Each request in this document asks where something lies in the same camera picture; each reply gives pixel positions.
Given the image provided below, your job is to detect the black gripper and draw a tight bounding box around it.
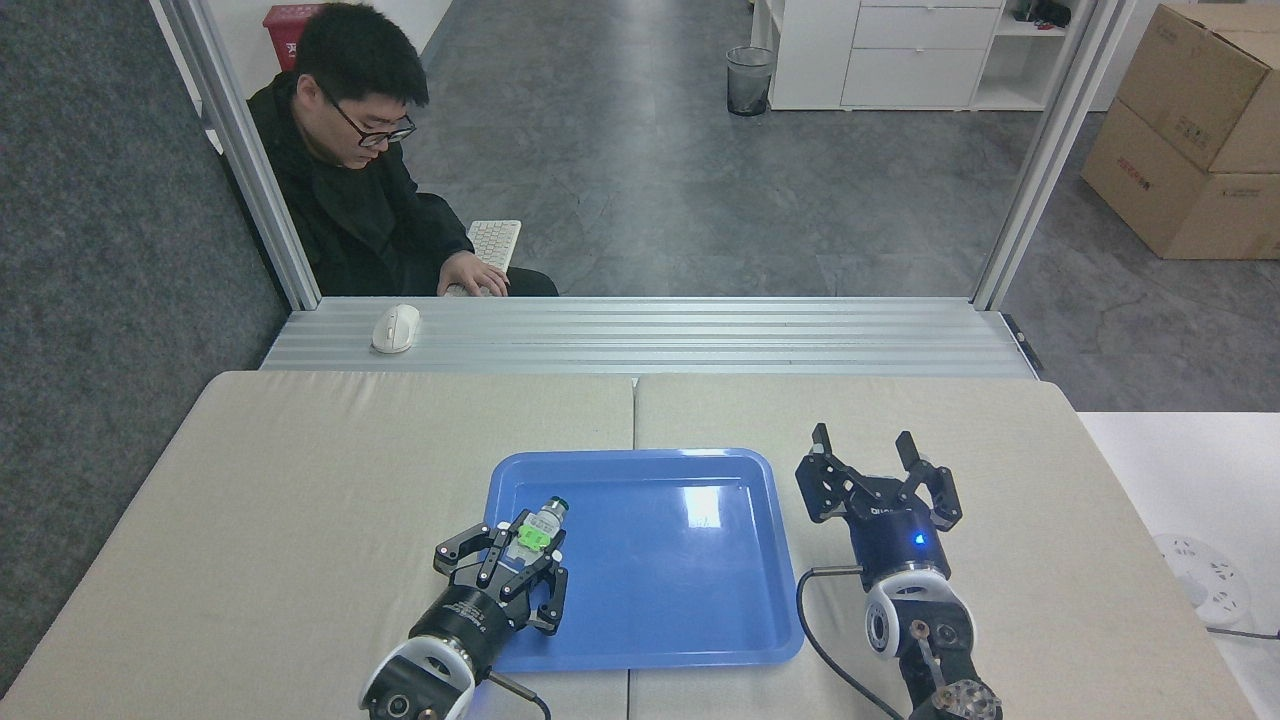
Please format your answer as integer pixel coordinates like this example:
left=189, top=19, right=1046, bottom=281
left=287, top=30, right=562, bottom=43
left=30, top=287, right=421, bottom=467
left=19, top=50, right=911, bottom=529
left=408, top=520, right=570, bottom=680
left=794, top=423, right=964, bottom=584

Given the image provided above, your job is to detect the green and clear switch part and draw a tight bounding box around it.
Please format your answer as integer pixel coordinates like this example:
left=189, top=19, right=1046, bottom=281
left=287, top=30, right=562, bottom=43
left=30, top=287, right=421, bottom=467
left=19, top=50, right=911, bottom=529
left=505, top=496, right=571, bottom=563

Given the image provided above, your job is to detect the blue plastic tray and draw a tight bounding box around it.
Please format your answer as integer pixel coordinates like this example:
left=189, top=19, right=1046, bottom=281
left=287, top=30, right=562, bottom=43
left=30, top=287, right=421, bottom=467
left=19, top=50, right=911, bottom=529
left=478, top=448, right=805, bottom=673

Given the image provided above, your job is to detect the person's hand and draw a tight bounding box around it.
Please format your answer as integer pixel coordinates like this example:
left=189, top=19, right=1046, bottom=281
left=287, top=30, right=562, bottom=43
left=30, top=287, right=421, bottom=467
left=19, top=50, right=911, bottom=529
left=437, top=250, right=511, bottom=298

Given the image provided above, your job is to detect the beige table pad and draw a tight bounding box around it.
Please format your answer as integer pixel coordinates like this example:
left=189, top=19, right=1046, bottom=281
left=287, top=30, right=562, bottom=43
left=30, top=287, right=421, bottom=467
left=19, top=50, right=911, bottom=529
left=0, top=372, right=637, bottom=720
left=628, top=374, right=1261, bottom=720

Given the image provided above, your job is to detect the ribbed aluminium platform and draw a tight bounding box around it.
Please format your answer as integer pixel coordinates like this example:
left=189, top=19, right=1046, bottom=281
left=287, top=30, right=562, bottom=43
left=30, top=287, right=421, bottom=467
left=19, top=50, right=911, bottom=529
left=260, top=296, right=1038, bottom=379

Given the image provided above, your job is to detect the white computer mouse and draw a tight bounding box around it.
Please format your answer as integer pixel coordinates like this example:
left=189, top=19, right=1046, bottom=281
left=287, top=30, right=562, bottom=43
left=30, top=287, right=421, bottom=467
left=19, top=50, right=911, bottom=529
left=371, top=304, right=422, bottom=355

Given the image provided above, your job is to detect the white keyboard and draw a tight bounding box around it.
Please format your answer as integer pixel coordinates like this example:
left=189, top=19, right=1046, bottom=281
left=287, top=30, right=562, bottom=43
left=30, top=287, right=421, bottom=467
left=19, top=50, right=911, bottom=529
left=445, top=220, right=523, bottom=298

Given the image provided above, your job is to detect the white round power strip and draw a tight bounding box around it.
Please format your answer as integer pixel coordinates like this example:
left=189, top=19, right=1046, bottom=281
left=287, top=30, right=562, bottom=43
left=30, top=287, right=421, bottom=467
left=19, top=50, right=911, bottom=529
left=1150, top=533, right=1253, bottom=629

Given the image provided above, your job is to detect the person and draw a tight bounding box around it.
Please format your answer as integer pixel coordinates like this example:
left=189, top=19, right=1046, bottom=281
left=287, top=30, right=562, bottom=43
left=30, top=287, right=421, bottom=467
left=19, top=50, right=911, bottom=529
left=245, top=0, right=561, bottom=298

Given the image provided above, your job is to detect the large cardboard box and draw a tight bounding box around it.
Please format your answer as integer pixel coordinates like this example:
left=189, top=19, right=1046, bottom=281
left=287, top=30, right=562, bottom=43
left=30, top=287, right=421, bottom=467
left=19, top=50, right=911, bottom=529
left=1080, top=98, right=1280, bottom=261

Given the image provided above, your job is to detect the dark mesh waste bin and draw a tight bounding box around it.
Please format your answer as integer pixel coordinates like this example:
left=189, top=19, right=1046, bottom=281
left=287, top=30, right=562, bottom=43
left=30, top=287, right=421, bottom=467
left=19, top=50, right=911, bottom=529
left=726, top=46, right=776, bottom=117

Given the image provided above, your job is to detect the white drawer cabinet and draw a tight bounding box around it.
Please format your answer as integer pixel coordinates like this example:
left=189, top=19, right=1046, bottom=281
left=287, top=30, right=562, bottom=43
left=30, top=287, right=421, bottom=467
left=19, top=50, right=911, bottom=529
left=750, top=0, right=1101, bottom=113

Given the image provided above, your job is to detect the small cardboard box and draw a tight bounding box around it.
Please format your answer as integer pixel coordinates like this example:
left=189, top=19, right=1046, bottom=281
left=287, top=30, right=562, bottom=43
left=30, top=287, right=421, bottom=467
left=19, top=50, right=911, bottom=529
left=1116, top=2, right=1280, bottom=176

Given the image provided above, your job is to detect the red bin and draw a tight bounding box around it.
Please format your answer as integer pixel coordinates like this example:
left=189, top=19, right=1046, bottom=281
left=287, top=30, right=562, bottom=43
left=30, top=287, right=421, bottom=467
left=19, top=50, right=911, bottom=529
left=262, top=3, right=327, bottom=73

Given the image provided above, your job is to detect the silver aluminium post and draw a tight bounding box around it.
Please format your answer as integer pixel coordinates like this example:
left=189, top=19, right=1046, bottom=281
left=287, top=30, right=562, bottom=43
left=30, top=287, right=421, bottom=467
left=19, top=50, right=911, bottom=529
left=970, top=0, right=1136, bottom=311
left=150, top=0, right=323, bottom=311

